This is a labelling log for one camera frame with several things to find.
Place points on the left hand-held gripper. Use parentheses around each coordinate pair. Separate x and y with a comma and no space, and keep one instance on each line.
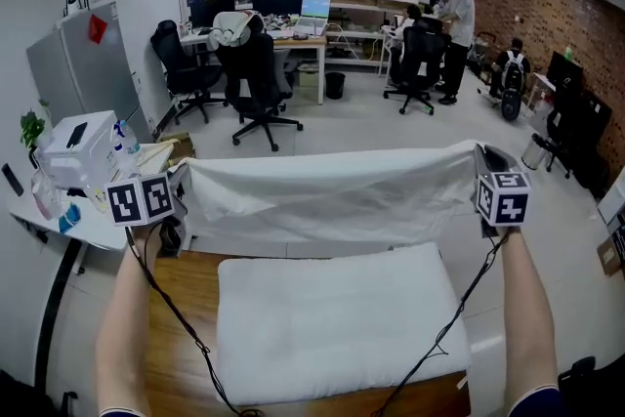
(141,200)

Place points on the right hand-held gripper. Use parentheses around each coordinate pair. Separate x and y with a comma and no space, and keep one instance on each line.
(503,200)

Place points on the white pillowcase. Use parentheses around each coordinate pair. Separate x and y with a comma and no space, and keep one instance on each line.
(317,190)

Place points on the white pillow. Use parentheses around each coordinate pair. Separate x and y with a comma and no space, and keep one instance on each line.
(332,317)

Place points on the person's left forearm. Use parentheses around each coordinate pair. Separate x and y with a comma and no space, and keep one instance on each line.
(122,332)

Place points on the person's right forearm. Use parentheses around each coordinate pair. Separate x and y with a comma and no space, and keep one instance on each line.
(527,307)

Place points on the small clear bottle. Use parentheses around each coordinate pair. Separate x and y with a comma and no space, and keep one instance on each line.
(100,200)

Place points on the light wooden sticks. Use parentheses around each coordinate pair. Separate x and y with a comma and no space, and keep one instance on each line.
(156,154)

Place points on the silver trash can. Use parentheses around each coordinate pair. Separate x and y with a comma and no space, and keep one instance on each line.
(532,154)

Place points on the clear spray bottle blue nozzle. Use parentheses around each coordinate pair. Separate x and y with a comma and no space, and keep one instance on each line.
(128,144)

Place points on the yellow brown cardboard boxes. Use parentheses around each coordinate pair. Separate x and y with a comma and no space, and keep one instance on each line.
(180,141)

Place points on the blue face mask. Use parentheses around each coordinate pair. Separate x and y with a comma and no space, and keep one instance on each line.
(70,217)

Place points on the white printer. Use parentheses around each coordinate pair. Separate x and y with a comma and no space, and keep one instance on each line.
(83,151)

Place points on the black phone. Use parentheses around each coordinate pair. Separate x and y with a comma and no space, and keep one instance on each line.
(76,134)

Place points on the black office chair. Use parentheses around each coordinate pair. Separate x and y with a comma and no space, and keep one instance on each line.
(19,395)
(586,381)
(251,73)
(561,127)
(422,49)
(176,58)

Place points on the black rounded bag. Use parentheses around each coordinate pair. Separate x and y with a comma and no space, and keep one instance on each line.
(511,105)

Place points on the pink bottle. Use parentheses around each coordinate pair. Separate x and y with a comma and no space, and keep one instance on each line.
(44,200)

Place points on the white panel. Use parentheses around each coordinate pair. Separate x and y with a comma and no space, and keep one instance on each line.
(615,200)

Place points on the black cabinet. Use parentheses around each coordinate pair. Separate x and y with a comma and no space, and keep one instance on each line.
(595,127)

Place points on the brown cardboard box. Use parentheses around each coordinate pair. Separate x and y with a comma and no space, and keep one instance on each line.
(608,256)

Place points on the black printed box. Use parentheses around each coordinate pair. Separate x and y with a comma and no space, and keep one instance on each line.
(619,239)

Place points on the green potted plant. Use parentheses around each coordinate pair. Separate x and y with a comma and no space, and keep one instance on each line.
(31,129)

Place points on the black remote control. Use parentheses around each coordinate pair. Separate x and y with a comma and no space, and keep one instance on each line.
(12,179)

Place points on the silver refrigerator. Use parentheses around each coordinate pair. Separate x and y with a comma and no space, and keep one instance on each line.
(88,68)

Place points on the black computer monitor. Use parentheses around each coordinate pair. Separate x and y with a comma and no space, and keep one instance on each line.
(564,70)
(277,1)
(210,12)

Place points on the green bottle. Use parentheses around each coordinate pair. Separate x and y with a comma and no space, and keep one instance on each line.
(568,53)

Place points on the red paper sheet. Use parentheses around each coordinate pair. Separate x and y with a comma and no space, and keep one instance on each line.
(96,28)

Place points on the white garment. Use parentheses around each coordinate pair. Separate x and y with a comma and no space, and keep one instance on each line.
(232,29)

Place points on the black waste bin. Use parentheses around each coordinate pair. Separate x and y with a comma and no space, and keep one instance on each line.
(335,85)

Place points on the white router black antennas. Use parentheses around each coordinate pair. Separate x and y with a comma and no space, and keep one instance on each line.
(73,5)

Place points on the person's navy shirt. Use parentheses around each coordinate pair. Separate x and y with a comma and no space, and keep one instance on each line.
(537,405)

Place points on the wood top white desk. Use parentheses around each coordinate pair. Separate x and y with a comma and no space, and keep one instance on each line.
(303,41)

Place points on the silver laptop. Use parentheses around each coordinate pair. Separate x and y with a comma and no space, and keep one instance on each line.
(315,10)

